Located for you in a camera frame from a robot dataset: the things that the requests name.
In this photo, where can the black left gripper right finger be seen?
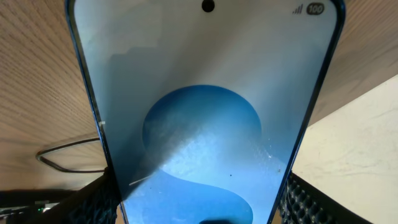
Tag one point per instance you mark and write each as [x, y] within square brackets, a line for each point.
[302, 203]

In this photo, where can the blue Galaxy smartphone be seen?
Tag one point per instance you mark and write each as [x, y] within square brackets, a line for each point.
[201, 106]

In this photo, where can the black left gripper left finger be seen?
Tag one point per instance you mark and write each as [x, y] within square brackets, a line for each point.
[95, 203]

